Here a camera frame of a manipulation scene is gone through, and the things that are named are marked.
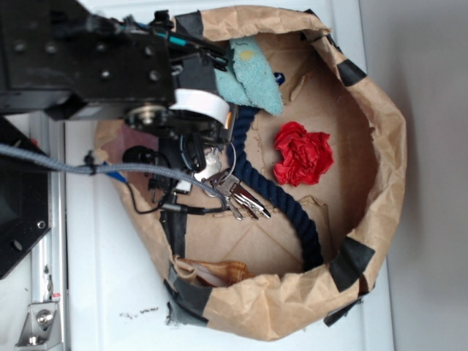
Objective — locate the black gripper body with cables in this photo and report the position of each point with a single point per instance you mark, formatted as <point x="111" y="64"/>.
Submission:
<point x="184" y="136"/>

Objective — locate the silver keys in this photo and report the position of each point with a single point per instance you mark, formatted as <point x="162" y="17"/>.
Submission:
<point x="225" y="182"/>

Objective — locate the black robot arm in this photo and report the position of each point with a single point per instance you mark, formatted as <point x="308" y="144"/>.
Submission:
<point x="158" y="78"/>

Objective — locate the teal microfiber cloth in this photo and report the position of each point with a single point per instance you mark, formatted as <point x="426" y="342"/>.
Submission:
<point x="248" y="79"/>

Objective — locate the small blue object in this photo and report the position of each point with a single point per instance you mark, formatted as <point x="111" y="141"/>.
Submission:
<point x="279" y="78"/>

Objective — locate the crumpled red paper ball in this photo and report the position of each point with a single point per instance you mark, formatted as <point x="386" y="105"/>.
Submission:
<point x="306" y="156"/>

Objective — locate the brown striped seashell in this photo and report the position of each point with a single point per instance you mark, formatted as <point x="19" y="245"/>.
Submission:
<point x="202" y="273"/>

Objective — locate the brown paper bag bin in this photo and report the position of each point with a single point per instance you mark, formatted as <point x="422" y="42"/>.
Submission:
<point x="356" y="205"/>

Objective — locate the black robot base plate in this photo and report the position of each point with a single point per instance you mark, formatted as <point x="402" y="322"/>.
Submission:
<point x="25" y="211"/>

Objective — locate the aluminium extrusion rail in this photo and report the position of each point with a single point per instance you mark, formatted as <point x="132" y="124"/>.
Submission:
<point x="49" y="259"/>

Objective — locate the metal corner bracket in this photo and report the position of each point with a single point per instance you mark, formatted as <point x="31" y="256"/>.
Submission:
<point x="42" y="327"/>

